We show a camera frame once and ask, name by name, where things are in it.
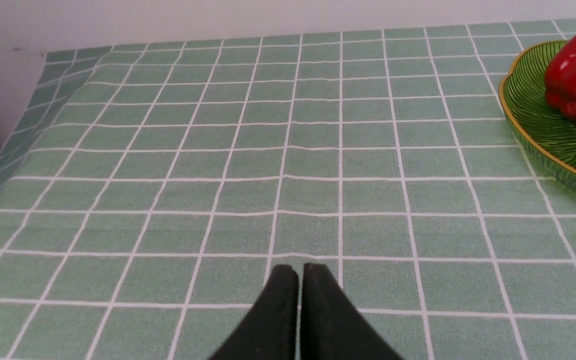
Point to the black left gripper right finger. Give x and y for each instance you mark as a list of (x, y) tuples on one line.
[(331, 326)]

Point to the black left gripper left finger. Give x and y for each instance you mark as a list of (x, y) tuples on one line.
[(268, 331)]

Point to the green checkered tablecloth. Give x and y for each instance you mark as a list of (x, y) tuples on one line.
[(149, 188)]

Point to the green gold-rimmed plate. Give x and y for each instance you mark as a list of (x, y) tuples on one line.
[(543, 132)]

